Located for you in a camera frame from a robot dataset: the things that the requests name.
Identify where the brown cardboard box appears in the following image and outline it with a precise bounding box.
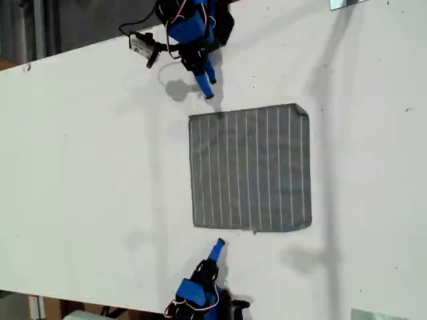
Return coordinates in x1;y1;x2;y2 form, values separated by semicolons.
43;296;161;320

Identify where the black camera box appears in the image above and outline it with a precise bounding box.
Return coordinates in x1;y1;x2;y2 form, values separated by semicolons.
128;31;161;70
230;297;252;320

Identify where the black camera stalk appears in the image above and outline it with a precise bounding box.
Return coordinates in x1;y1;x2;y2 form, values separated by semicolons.
156;41;183;55

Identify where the grey metal frame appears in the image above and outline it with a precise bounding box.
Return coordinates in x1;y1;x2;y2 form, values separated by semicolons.
0;0;63;64

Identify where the grey striped square towel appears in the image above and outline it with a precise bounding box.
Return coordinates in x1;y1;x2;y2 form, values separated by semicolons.
187;103;314;233

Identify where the white bracket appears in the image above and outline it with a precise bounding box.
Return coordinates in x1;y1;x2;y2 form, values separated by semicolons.
28;295;46;320

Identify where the white container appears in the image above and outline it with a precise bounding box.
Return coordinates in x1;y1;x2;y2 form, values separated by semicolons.
63;309;105;320

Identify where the steel plate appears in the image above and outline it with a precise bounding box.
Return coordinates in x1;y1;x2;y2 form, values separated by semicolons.
329;0;366;11

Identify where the black camera cable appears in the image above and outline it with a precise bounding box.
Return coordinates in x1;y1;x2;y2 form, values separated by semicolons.
119;6;167;36

